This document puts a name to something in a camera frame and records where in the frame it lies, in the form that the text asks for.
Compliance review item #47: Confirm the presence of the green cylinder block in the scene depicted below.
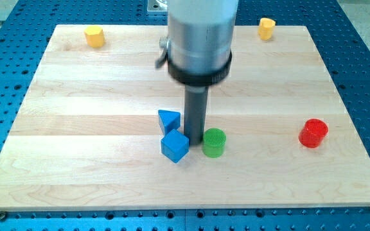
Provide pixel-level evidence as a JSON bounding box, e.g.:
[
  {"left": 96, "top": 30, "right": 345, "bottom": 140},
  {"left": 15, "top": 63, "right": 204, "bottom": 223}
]
[{"left": 202, "top": 128, "right": 227, "bottom": 158}]

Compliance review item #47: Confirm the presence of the silver robot arm cylinder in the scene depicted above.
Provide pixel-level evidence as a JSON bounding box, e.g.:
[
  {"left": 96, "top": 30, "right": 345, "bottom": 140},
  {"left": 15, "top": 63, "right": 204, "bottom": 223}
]
[{"left": 155, "top": 0, "right": 238, "bottom": 87}]

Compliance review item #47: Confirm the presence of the blue triangle block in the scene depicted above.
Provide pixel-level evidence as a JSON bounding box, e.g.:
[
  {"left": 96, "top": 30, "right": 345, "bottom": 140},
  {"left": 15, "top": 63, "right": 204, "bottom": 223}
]
[{"left": 158, "top": 110, "right": 181, "bottom": 135}]

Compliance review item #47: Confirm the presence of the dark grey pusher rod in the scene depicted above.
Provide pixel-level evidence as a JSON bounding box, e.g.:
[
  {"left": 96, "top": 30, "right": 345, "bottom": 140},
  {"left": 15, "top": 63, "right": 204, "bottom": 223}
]
[{"left": 184, "top": 85, "right": 209, "bottom": 146}]

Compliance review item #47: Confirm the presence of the blue cube block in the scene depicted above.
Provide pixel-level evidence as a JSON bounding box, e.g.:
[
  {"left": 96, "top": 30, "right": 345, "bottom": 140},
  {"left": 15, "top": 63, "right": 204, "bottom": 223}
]
[{"left": 161, "top": 130, "right": 189, "bottom": 163}]

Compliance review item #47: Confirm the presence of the light wooden board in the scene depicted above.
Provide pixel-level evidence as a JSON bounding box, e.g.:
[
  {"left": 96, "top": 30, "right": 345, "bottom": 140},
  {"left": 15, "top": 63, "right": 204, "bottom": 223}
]
[{"left": 0, "top": 25, "right": 370, "bottom": 211}]

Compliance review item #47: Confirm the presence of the yellow pentagon block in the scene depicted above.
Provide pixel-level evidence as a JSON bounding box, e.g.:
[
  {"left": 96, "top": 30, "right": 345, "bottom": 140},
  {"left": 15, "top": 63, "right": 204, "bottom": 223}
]
[{"left": 258, "top": 17, "right": 276, "bottom": 40}]

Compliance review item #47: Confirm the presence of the yellow hexagon block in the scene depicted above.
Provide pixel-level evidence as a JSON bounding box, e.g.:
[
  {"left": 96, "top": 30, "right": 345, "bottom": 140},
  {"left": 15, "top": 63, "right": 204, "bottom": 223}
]
[{"left": 84, "top": 25, "right": 105, "bottom": 48}]

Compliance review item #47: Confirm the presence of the red cylinder block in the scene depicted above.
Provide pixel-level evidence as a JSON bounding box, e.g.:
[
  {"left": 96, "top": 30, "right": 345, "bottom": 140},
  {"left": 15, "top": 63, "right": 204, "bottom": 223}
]
[{"left": 298, "top": 118, "right": 329, "bottom": 148}]

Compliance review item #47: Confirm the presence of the blue perforated metal table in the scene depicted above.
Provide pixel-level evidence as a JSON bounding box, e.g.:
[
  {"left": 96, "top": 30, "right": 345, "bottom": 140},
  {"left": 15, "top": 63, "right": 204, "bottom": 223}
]
[{"left": 0, "top": 1, "right": 370, "bottom": 230}]

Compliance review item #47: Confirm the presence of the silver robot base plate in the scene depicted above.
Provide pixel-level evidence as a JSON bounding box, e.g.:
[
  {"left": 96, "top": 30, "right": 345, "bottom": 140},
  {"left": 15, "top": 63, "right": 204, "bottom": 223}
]
[{"left": 147, "top": 0, "right": 168, "bottom": 13}]

